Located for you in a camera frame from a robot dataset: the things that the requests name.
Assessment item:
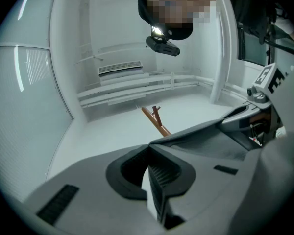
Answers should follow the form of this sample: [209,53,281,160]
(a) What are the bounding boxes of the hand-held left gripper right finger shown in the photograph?
[148,144,247,235]

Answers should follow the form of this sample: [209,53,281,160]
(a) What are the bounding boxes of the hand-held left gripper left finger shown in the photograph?
[22,144,168,235]

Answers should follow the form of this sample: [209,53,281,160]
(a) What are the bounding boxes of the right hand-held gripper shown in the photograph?
[218,62,289,132]

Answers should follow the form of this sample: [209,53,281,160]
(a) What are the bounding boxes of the brown wooden coat stand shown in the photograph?
[141,105,172,138]

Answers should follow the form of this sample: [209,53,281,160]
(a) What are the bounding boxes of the thick white vertical pipe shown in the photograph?
[209,0,233,105]

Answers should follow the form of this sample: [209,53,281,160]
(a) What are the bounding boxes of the black equipment pack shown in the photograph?
[231,0,294,58]

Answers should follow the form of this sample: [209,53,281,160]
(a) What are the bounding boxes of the white air conditioner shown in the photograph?
[98,60,144,80]

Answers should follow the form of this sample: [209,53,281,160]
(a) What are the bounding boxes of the person's head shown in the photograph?
[137,0,219,41]

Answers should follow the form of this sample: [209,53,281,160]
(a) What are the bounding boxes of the black head-mounted camera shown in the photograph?
[145,25,181,57]

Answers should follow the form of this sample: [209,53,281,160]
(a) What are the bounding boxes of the white wall pipes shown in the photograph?
[76,69,238,109]

